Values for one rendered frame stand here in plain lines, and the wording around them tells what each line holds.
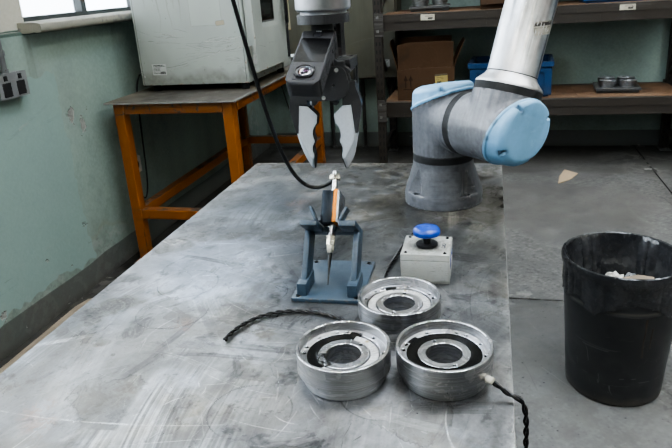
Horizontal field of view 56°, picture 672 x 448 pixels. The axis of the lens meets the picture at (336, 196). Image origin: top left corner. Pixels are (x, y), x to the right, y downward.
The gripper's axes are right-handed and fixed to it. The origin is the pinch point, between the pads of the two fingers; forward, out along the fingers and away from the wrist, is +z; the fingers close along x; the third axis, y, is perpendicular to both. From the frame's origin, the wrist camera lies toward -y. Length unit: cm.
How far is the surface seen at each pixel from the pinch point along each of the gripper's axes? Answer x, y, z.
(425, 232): -13.4, 0.3, 11.0
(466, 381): -19.5, -28.4, 15.4
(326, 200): 0.4, -1.7, 5.5
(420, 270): -12.7, -1.5, 16.2
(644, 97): -120, 318, 53
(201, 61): 101, 188, 7
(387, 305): -9.3, -11.9, 16.3
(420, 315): -14.0, -17.2, 14.5
